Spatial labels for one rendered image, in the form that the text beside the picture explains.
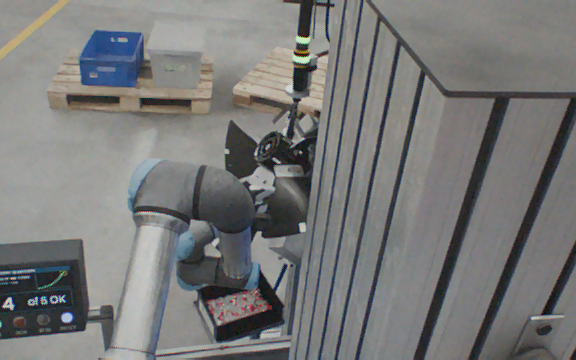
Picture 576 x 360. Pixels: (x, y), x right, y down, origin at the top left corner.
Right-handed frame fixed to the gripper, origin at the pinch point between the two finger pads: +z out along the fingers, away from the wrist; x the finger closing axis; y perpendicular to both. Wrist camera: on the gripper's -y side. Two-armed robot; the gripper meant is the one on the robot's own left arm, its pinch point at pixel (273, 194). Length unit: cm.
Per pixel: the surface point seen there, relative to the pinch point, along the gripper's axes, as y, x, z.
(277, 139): 11.9, -8.0, 15.3
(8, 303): 14, 0, -72
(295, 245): -3.7, 19.4, 5.8
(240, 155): 33.5, 7.0, 20.3
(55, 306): 8, 3, -64
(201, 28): 260, 44, 205
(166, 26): 279, 42, 185
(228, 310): 3.6, 34.5, -16.6
